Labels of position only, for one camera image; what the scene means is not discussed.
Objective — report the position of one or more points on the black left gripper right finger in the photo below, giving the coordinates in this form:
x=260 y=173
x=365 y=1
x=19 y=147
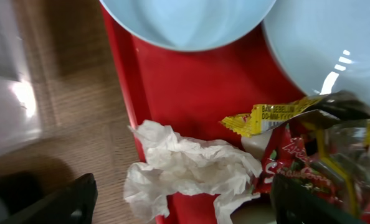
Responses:
x=293 y=204

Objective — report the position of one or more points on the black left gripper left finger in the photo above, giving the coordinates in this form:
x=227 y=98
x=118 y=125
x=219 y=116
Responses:
x=73 y=204

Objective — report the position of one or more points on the mint green bowl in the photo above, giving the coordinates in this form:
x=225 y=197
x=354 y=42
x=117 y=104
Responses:
x=258 y=211

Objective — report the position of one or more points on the red strawberry candy wrapper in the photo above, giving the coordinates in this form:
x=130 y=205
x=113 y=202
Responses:
x=333 y=164

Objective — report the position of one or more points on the white tissue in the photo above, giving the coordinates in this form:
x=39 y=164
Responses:
x=189 y=166

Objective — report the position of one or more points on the light blue small bowl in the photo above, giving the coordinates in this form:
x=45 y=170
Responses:
x=188 y=25

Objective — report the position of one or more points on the yellow foil wrapper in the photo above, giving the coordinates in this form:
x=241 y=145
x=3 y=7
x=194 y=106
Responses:
x=256 y=127

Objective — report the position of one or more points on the clear plastic bin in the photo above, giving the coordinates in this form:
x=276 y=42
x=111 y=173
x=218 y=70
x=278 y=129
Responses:
x=20 y=123

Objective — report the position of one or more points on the light blue plate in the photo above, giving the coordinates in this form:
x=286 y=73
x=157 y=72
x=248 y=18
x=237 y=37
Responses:
x=322 y=45

